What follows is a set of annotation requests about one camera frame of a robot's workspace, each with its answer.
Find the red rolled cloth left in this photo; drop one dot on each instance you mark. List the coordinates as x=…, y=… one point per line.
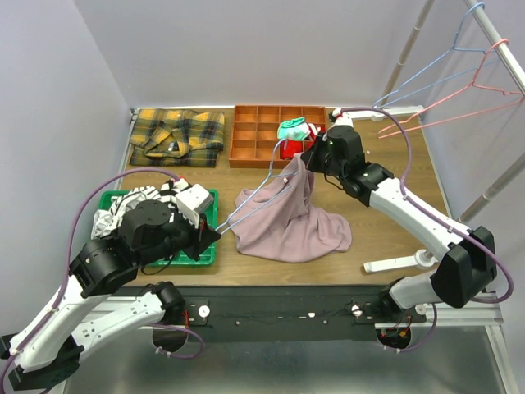
x=289, y=148

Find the mauve tank top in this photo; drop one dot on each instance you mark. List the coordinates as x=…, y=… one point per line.
x=280, y=222

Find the black white striped garment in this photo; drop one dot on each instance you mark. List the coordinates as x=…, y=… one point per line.
x=109, y=219

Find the green plastic tray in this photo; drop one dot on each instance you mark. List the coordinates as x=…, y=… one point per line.
x=209, y=217

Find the red white striped sock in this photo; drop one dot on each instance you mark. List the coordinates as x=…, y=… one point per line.
x=315, y=131

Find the metal clothes rack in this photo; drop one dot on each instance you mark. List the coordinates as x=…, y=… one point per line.
x=516, y=73

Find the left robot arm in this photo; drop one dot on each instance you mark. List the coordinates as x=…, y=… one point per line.
x=50, y=349

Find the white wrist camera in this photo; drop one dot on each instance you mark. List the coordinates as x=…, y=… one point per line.
x=192, y=202
x=339, y=117

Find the orange compartment tray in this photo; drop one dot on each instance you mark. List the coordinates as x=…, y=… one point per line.
x=254, y=142

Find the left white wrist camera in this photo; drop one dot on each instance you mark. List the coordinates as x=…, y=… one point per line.
x=192, y=202

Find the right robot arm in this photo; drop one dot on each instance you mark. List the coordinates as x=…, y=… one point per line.
x=464, y=255

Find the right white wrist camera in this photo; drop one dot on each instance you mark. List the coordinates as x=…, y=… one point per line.
x=339, y=117

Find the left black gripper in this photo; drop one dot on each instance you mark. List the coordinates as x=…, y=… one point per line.
x=200, y=236

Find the yellow plaid shirt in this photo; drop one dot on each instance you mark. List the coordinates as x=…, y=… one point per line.
x=177, y=137

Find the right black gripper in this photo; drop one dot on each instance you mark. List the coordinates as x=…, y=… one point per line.
x=310, y=156

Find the black mounting base plate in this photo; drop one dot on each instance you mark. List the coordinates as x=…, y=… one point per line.
x=291, y=313

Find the aluminium frame rail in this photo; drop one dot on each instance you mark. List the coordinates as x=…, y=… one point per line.
x=453, y=351

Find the teal white sock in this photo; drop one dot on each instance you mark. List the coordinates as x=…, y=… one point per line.
x=294, y=129

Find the pink wire hanger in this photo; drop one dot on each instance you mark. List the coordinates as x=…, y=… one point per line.
x=471, y=85

